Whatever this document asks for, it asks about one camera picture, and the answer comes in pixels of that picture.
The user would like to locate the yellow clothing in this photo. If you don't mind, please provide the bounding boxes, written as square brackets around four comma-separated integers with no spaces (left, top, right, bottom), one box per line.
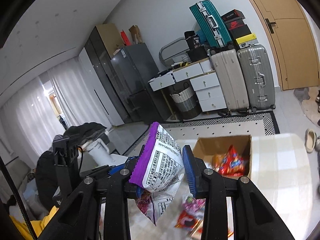
[9,205,60,240]

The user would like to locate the black jacket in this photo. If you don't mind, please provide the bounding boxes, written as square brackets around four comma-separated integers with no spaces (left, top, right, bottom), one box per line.
[54,122,108,145]

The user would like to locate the black white patterned rug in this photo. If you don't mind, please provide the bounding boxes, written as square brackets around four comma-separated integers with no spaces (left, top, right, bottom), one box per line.
[122,110,280,155]

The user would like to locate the plain black shoe box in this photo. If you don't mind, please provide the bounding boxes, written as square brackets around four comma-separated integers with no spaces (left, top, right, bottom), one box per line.
[229,24,252,39]

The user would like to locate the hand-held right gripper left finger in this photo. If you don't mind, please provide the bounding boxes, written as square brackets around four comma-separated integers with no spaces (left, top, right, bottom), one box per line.
[37,144,148,240]

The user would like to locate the silver suitcase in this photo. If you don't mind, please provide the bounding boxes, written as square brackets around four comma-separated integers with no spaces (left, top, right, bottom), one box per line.
[237,44,276,110]

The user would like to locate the brown cardboard box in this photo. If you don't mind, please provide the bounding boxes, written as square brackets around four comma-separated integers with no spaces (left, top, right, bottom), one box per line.
[192,134,252,179]

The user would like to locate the grey curved frame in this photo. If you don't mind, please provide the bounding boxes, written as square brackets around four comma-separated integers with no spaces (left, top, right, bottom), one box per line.
[159,37,187,67]

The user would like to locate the dark grey refrigerator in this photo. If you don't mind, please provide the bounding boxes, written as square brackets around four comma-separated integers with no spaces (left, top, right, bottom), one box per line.
[110,42,173,123]

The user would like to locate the yellow shoe box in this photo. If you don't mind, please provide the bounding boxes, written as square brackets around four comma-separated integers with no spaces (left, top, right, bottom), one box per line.
[234,33,258,48]

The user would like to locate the black bag with label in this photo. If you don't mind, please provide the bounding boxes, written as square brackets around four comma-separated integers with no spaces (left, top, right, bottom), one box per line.
[184,30,202,50]

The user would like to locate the white dresser with drawers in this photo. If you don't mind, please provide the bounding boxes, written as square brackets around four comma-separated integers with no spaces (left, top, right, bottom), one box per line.
[148,60,227,120]

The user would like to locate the dark glass cabinet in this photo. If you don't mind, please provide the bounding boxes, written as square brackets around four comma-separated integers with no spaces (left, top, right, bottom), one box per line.
[84,26,133,122]

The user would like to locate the teal suitcase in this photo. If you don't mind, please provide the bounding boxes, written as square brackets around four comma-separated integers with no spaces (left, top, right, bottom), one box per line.
[189,0,232,48]

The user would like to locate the wooden door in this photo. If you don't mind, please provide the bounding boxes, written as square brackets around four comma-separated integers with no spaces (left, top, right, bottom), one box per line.
[236,0,313,90]

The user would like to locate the black storage box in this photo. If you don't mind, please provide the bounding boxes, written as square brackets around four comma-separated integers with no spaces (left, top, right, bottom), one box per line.
[186,47,209,62]

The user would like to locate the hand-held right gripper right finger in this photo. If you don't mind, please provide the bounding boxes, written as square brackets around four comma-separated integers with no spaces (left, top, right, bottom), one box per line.
[182,145,295,240]

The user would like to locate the white electric kettle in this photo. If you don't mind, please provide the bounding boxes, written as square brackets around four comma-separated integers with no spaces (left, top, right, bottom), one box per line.
[84,130,112,165]

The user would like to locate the woven laundry basket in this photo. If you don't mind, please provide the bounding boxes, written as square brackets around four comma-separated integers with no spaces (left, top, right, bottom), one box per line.
[170,82,202,119]

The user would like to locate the beige suitcase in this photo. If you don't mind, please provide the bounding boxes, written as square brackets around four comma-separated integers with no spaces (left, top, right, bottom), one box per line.
[210,49,250,114]

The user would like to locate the tall flat cardboard box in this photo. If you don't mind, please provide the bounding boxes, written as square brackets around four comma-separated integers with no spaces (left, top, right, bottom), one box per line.
[96,23,124,59]

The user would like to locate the checked tablecloth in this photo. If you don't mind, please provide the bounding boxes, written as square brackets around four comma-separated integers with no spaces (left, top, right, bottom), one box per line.
[100,132,313,240]

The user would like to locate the white tall cabinet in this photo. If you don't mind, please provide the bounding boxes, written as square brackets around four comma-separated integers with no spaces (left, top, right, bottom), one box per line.
[78,47,125,127]

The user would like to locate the dark door handle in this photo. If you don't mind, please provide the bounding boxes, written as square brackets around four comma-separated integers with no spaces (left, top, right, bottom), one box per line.
[265,18,277,33]

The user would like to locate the round beige rug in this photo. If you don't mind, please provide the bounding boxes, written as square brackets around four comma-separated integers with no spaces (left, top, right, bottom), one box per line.
[300,85,320,125]

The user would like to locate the white curtain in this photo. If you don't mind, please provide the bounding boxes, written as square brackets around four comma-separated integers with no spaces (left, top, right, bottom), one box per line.
[0,76,113,165]

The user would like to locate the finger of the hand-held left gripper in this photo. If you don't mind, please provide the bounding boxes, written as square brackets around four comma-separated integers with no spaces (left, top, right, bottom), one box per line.
[79,165,110,178]
[109,162,130,175]

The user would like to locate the pile of mixed snack bags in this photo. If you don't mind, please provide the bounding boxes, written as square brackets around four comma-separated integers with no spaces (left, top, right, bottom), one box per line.
[136,145,247,238]

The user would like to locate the group of shoes on floor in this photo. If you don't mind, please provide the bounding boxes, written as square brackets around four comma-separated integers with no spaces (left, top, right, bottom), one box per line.
[305,89,320,154]

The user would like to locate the purple white snack packet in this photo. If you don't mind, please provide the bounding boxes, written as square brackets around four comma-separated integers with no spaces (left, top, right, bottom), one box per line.
[129,122,185,227]

